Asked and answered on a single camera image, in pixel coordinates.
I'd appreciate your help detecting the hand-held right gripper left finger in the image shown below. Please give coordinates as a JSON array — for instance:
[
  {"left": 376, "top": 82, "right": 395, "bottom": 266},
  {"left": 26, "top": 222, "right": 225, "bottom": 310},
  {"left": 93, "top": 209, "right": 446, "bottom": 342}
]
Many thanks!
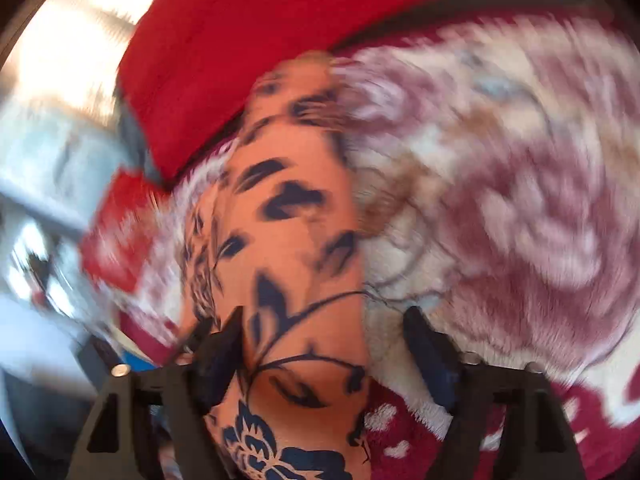
[{"left": 65, "top": 305, "right": 246, "bottom": 480}]

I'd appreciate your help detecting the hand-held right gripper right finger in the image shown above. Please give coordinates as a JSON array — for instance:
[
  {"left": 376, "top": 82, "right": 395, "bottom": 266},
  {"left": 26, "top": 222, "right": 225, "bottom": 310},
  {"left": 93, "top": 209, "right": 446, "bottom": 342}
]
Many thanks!
[{"left": 402, "top": 306, "right": 588, "bottom": 480}]

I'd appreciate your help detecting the orange floral print garment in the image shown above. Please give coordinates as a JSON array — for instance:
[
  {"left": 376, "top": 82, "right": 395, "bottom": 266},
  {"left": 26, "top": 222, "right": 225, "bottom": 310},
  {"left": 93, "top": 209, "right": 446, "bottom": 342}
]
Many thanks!
[{"left": 177, "top": 52, "right": 375, "bottom": 480}]

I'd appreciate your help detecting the red white printed cloth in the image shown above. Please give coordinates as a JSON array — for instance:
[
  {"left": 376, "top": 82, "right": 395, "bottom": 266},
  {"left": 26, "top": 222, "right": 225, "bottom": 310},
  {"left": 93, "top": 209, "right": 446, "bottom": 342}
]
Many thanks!
[{"left": 81, "top": 170, "right": 172, "bottom": 292}]

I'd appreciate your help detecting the maroon white floral blanket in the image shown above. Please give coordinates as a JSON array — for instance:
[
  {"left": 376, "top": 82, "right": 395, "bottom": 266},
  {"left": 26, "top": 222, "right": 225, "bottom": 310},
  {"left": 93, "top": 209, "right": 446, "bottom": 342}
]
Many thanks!
[{"left": 120, "top": 12, "right": 640, "bottom": 480}]

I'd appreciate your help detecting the red pillow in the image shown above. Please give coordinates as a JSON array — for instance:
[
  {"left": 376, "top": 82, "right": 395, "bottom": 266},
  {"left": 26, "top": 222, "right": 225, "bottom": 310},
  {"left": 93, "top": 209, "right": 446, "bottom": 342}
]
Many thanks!
[{"left": 117, "top": 0, "right": 568, "bottom": 184}]

